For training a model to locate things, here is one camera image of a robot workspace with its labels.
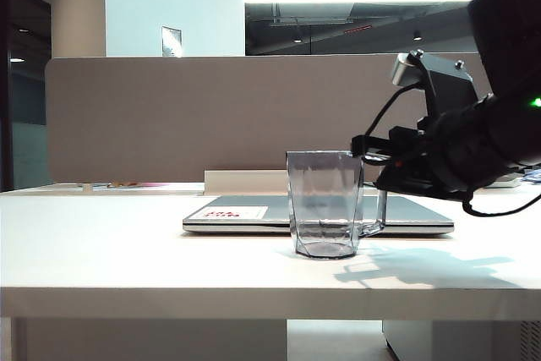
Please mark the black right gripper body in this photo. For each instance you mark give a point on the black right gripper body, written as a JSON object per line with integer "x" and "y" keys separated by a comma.
{"x": 452, "y": 154}

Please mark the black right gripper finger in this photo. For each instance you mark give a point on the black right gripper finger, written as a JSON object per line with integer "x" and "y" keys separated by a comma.
{"x": 372, "y": 144}
{"x": 399, "y": 181}

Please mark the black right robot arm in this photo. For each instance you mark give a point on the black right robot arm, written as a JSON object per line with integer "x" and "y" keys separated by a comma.
{"x": 511, "y": 39}

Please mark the white red laptop sticker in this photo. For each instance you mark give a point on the white red laptop sticker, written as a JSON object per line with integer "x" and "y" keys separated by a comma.
{"x": 235, "y": 212}

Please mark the silver closed laptop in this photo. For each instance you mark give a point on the silver closed laptop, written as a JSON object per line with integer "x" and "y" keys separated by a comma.
{"x": 236, "y": 219}

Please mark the white flat box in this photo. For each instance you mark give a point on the white flat box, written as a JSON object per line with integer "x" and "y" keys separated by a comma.
{"x": 507, "y": 182}

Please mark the grey-brown desk partition panel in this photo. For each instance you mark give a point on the grey-brown desk partition panel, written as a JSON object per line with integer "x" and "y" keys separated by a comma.
{"x": 211, "y": 116}

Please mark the pink flat object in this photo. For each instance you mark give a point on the pink flat object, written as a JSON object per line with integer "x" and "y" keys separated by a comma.
{"x": 154, "y": 184}

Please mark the orange flat object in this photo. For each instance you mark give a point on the orange flat object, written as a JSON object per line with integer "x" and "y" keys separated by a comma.
{"x": 122, "y": 184}

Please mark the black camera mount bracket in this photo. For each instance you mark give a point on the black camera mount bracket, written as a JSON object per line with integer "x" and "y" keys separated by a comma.
{"x": 448, "y": 82}

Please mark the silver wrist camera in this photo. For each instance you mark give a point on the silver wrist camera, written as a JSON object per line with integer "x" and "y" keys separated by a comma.
{"x": 405, "y": 68}

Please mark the framed wall picture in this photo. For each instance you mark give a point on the framed wall picture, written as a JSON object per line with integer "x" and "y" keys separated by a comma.
{"x": 171, "y": 41}

